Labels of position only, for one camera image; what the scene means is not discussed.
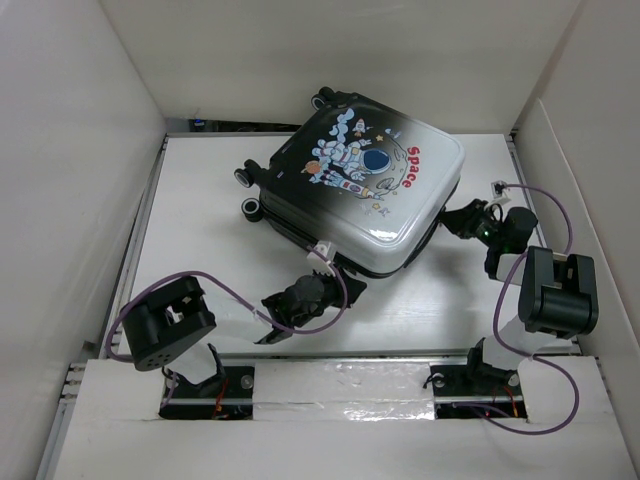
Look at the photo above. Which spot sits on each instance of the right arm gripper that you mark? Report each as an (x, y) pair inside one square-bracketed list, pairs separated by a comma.
[(460, 220)]

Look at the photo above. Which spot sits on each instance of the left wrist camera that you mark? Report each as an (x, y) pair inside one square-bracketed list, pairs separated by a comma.
[(320, 258)]

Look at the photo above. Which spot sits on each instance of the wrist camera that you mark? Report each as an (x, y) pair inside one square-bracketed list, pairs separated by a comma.
[(499, 191), (320, 258)]

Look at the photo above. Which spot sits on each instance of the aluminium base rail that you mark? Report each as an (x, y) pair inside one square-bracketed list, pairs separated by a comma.
[(340, 420)]

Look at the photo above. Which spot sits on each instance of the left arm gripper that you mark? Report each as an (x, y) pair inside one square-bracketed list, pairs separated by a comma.
[(339, 301)]

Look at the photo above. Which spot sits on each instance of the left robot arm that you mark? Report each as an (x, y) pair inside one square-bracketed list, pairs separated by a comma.
[(171, 316)]

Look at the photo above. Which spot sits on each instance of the white space print suitcase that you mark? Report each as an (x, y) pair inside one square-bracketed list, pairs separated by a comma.
[(362, 176)]

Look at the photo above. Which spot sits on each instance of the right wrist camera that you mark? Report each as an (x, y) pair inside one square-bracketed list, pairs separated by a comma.
[(499, 191)]

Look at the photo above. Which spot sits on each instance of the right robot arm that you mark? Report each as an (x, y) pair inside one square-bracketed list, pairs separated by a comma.
[(557, 297)]

